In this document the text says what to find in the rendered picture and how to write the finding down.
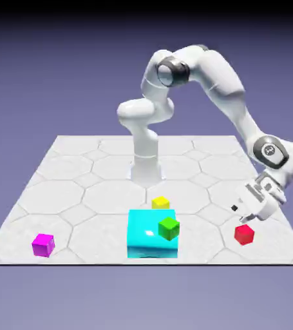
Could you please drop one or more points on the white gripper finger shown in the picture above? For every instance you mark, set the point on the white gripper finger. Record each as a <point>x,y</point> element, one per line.
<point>234,207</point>
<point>246,218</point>

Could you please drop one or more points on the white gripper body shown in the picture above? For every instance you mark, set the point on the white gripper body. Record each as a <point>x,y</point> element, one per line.
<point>257,203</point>

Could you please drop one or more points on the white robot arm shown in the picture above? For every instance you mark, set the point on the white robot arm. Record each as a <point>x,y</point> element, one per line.
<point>223,85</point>

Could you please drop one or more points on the small red cube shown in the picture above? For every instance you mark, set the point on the small red cube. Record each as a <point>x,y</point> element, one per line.
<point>244,234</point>

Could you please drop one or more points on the small green cube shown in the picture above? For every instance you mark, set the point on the small green cube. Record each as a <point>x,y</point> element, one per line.
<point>169,228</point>

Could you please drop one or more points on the small yellow cube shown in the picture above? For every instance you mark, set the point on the small yellow cube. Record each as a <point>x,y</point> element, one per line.
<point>160,202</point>

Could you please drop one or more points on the small magenta cube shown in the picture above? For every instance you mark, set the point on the small magenta cube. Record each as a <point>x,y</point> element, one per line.
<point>43,245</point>

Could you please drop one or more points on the large cyan box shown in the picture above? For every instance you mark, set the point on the large cyan box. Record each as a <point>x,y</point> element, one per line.
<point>146,237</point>

